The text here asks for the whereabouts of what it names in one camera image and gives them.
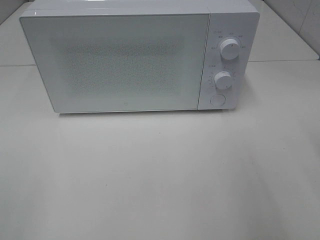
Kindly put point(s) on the round white door button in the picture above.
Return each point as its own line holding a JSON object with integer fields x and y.
{"x": 217, "y": 100}

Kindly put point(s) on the white microwave knob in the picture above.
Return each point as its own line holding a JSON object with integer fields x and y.
{"x": 229, "y": 48}
{"x": 223, "y": 80}

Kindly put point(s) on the white microwave door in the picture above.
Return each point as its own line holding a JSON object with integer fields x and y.
{"x": 119, "y": 63}

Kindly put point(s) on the white microwave oven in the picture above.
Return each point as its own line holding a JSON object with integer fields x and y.
{"x": 236, "y": 19}

